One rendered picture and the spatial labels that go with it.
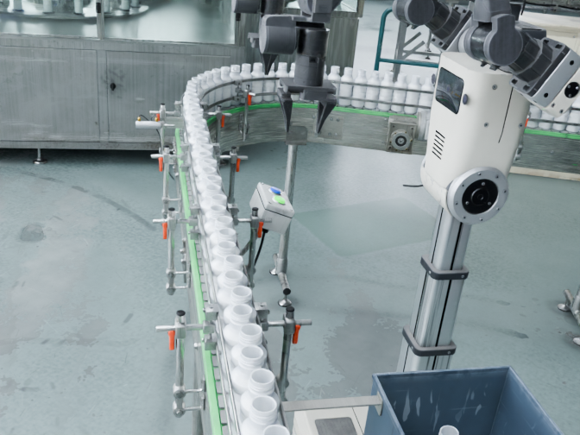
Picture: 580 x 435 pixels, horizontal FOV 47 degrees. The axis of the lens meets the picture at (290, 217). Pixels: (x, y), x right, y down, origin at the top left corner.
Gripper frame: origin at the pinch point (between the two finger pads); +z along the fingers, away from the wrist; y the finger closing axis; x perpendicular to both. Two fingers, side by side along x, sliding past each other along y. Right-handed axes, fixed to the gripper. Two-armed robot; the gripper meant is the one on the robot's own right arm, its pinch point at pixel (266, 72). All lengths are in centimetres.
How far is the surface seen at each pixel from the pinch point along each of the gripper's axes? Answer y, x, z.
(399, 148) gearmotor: -79, -89, 52
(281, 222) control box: -3.4, 21.1, 33.2
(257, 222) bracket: 3.2, 22.8, 32.4
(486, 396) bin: -42, 68, 52
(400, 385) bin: -21, 68, 48
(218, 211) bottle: 14.5, 34.4, 24.1
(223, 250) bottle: 15, 52, 24
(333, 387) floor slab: -47, -38, 140
